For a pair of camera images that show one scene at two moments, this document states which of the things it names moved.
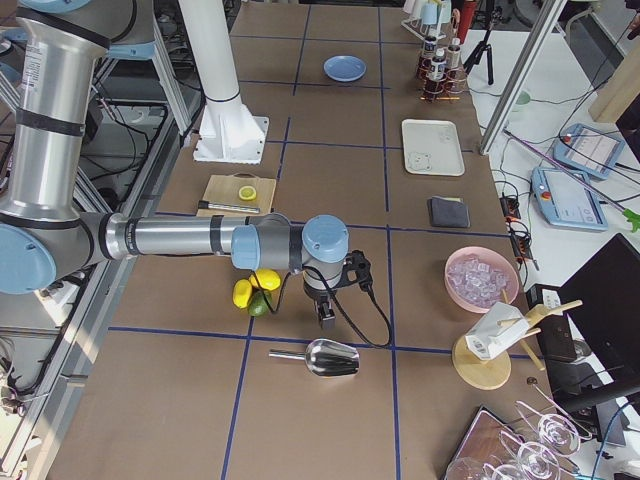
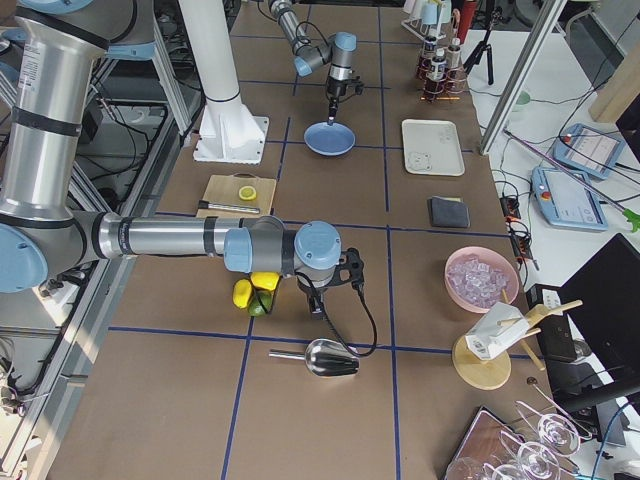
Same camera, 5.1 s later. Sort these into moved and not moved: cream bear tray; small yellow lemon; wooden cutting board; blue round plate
Moved: blue round plate
Not moved: cream bear tray; small yellow lemon; wooden cutting board
